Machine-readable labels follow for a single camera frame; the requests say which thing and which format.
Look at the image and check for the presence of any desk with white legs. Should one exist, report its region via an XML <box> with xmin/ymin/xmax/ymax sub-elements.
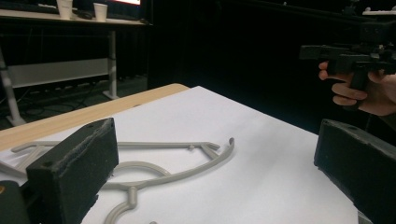
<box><xmin>0</xmin><ymin>8</ymin><xmax>153</xmax><ymax>127</ymax></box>

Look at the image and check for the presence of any white paper cup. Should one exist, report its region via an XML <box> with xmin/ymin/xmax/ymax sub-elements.
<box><xmin>92</xmin><ymin>3</ymin><xmax>108</xmax><ymax>22</ymax></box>
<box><xmin>56</xmin><ymin>0</ymin><xmax>75</xmax><ymax>21</ymax></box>

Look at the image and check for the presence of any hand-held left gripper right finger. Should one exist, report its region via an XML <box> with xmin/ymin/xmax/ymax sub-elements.
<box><xmin>313</xmin><ymin>119</ymin><xmax>396</xmax><ymax>224</ymax></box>

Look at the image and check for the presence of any black floor cable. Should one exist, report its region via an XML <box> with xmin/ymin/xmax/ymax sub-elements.
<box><xmin>18</xmin><ymin>82</ymin><xmax>106</xmax><ymax>118</ymax></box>

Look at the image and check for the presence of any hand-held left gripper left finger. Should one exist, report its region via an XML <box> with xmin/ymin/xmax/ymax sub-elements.
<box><xmin>26</xmin><ymin>117</ymin><xmax>120</xmax><ymax>224</ymax></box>

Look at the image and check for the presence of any black computer mouse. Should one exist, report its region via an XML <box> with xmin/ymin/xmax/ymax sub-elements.
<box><xmin>76</xmin><ymin>9</ymin><xmax>94</xmax><ymax>21</ymax></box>

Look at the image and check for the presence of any black keyboard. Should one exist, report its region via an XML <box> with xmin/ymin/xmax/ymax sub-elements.
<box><xmin>0</xmin><ymin>1</ymin><xmax>60</xmax><ymax>15</ymax></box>

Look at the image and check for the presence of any white table cover sheet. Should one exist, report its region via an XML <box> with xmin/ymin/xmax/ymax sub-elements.
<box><xmin>0</xmin><ymin>86</ymin><xmax>359</xmax><ymax>224</ymax></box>

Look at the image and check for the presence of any grey plastic clothes hanger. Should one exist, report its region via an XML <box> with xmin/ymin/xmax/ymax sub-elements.
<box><xmin>0</xmin><ymin>137</ymin><xmax>235</xmax><ymax>224</ymax></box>

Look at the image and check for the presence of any computer monitor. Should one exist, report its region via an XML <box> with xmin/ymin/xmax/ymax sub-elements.
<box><xmin>106</xmin><ymin>0</ymin><xmax>143</xmax><ymax>7</ymax></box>

